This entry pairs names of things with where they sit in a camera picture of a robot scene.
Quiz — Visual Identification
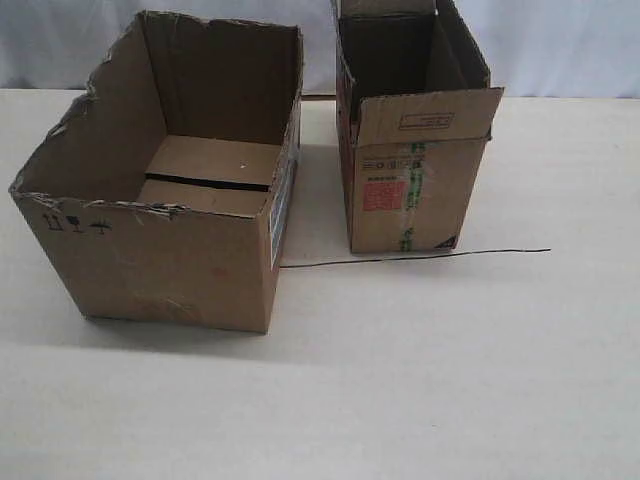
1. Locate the torn cardboard box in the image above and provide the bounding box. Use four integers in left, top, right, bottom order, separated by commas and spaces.
9, 10, 304, 333

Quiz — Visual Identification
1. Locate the tall taped cardboard box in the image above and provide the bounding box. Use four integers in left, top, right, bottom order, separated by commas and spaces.
332, 0, 503, 253

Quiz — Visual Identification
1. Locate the thin black wire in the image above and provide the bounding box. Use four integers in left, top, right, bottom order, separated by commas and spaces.
279, 247, 552, 270

